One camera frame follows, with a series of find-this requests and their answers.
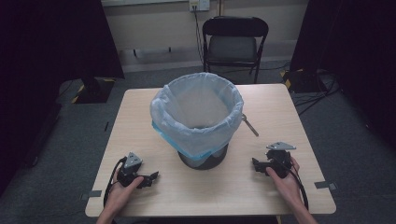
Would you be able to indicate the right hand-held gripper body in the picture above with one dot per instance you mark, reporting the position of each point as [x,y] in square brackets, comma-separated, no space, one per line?
[278,160]

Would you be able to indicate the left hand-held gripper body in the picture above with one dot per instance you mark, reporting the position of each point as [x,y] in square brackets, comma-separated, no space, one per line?
[130,170]

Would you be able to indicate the person's left hand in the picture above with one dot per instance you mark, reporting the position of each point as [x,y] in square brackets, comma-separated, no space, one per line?
[120,196]

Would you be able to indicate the person's right hand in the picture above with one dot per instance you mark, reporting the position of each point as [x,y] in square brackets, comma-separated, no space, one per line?
[288,186]

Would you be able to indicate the grey tape strip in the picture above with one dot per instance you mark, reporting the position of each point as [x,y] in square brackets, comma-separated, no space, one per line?
[91,194]
[325,185]

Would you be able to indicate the black tape strip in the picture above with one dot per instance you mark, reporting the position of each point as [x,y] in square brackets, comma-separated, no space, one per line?
[106,126]

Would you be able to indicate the dark grey bin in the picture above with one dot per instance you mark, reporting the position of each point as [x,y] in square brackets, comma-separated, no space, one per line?
[204,160]

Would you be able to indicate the bin with blue bag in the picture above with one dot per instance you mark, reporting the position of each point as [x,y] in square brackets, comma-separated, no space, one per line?
[196,124]

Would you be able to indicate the black stand base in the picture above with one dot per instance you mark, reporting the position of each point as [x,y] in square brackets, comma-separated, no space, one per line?
[95,91]
[303,81]

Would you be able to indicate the black folding chair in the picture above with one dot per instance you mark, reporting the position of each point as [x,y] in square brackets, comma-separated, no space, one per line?
[232,48]

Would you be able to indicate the white wall socket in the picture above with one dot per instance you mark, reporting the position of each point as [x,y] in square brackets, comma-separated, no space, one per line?
[199,4]

